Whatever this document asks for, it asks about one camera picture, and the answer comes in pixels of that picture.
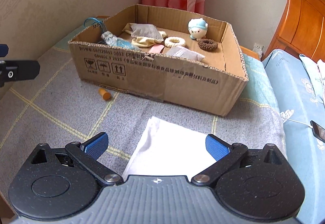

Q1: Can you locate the grey sachet bag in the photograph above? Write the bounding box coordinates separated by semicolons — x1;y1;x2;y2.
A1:
166;46;205;62
130;23;166;43

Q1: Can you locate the small orange cone object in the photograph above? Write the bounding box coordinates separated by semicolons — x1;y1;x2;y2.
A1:
99;88;112;101

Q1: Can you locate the brown cardboard box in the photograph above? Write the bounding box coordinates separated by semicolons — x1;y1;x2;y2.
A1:
68;17;248;116

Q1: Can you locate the blue white plush toy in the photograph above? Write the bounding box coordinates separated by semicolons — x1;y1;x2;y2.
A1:
188;18;208;41

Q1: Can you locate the white cloth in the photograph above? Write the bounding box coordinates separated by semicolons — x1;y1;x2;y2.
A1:
122;116;216;180

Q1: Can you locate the yellow folded cloth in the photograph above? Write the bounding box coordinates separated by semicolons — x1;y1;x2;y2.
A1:
123;23;167;48

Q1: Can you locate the blue cord loop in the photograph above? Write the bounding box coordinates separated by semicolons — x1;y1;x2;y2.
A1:
83;17;107;33

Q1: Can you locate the blue floral pillowcase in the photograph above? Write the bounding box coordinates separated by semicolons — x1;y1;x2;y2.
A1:
299;54;324;105

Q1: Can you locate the brown knitted hair scrunchie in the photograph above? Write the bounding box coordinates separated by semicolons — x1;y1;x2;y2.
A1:
198;39;218;52

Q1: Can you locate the light blue bed sheet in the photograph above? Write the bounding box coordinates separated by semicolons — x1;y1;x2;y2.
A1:
262;49;324;223

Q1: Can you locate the pink silicone piece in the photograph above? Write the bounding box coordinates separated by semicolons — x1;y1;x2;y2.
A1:
148;44;165;53

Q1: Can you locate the blue embroidered sachet pouch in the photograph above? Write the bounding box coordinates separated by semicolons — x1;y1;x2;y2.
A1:
101;31;140;51

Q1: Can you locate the orange wooden headboard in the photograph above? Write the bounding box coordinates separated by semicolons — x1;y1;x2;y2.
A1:
262;0;325;62

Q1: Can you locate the white wall socket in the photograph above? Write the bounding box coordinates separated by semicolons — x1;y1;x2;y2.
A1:
252;43;264;58

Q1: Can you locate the black smartphone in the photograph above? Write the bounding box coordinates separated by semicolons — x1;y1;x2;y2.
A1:
310;121;325;143

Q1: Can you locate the grey green checked blanket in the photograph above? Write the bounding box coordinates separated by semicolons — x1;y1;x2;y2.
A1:
1;22;286;197

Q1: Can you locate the cream knitted hair scrunchie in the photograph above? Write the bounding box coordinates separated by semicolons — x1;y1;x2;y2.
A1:
164;36;186;48

